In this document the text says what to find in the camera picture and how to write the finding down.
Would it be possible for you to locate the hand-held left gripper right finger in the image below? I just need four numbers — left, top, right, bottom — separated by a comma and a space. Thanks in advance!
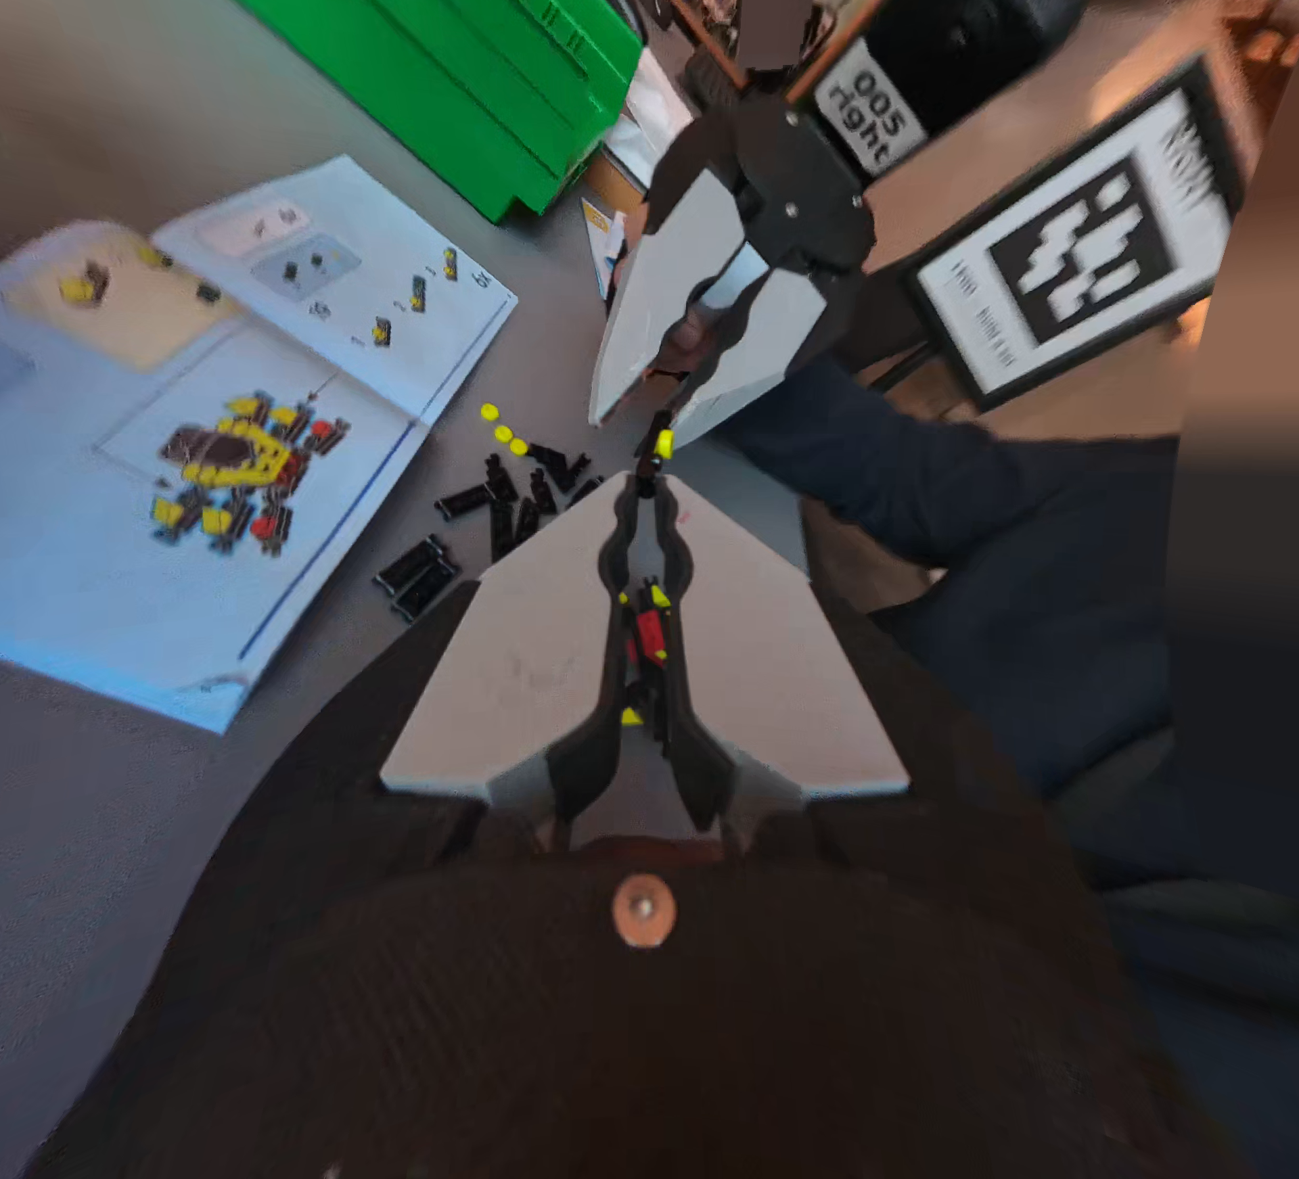
658, 475, 912, 833

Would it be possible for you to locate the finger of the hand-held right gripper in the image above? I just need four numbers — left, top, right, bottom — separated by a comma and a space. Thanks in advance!
665, 270, 832, 452
588, 167, 757, 429

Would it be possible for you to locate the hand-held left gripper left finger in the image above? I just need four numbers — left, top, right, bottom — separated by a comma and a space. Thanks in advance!
378, 471, 639, 823

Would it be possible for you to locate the black lego plate yellow stud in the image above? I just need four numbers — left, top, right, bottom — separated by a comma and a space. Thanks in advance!
632, 408, 680, 503

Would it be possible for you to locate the person's right forearm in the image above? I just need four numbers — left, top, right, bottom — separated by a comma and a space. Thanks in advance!
711, 357, 1184, 592

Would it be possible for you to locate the yellow black lego spider model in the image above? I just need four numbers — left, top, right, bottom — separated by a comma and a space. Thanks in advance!
618, 579, 673, 757

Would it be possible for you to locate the pile of black lego plates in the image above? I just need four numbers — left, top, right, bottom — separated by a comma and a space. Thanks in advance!
374, 440, 611, 625

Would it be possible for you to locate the open lego instruction booklet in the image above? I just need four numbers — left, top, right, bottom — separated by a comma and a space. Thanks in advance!
0, 155, 521, 736

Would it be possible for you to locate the black white marker sign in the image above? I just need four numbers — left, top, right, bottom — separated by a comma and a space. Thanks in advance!
902, 53, 1252, 412

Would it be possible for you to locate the person's dark clothing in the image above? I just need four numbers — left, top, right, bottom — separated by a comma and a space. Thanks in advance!
873, 448, 1299, 1179

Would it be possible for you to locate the green plastic bin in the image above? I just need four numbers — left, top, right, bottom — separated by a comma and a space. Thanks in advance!
97, 0, 649, 227

